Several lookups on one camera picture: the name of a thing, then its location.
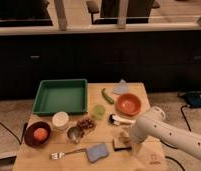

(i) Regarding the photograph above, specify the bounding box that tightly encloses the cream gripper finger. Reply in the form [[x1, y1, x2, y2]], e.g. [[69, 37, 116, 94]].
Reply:
[[119, 132, 130, 145]]

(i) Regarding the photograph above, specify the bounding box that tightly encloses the wooden felt eraser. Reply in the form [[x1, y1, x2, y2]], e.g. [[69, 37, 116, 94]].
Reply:
[[112, 138, 131, 151]]

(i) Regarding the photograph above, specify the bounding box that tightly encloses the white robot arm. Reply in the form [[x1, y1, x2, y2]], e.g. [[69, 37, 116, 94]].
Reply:
[[123, 106, 201, 160]]

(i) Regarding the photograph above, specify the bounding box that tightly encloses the green plastic tray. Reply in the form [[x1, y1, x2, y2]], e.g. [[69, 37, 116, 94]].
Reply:
[[32, 79, 87, 116]]

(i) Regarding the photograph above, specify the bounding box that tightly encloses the orange bowl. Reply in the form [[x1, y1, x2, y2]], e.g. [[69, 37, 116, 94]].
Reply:
[[115, 93, 142, 117]]

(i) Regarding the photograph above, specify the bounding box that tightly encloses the blue sponge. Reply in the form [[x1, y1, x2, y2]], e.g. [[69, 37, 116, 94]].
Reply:
[[86, 143, 109, 163]]

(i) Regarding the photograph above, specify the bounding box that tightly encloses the light green cup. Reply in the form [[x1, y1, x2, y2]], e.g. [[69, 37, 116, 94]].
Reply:
[[92, 105, 106, 120]]

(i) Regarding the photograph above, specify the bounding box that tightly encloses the green chili pepper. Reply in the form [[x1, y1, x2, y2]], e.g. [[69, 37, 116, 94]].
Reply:
[[101, 88, 114, 105]]

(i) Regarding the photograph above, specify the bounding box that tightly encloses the brown grape bunch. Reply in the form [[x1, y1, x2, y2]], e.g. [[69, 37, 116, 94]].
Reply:
[[77, 118, 96, 130]]

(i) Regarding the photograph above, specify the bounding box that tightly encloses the grey folded cloth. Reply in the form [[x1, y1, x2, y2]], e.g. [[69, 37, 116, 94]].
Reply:
[[112, 79, 129, 95]]

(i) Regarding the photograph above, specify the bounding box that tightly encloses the metal measuring cup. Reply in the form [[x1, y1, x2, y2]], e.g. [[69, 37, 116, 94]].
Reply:
[[67, 126, 84, 144]]

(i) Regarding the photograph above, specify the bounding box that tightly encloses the white round container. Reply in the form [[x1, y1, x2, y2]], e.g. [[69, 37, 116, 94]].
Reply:
[[52, 112, 69, 130]]

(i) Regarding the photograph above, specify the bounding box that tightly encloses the silver fork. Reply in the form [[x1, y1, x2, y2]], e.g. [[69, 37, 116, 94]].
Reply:
[[50, 148, 86, 160]]

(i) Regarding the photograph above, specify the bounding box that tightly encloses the blue black device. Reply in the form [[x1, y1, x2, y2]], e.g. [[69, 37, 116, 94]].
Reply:
[[178, 92, 201, 108]]

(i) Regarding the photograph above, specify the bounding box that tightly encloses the orange fruit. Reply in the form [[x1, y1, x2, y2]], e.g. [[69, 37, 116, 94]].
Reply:
[[33, 128, 48, 141]]

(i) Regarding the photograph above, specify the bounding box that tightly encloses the dark red plate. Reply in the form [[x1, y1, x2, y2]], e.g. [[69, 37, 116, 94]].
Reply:
[[24, 121, 52, 148]]

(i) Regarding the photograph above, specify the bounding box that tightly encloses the dark office chair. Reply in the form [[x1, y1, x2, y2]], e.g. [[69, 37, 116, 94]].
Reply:
[[86, 0, 160, 25]]

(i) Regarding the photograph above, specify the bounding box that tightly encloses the black cable right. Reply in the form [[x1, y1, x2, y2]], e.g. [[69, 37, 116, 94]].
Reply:
[[160, 104, 194, 171]]

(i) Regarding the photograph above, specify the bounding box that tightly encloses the black cable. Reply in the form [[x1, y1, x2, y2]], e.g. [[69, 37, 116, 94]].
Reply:
[[160, 104, 194, 171], [0, 118, 29, 146]]

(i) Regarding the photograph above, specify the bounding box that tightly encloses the black cable left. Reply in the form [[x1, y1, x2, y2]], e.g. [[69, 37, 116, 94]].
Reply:
[[0, 118, 29, 146]]

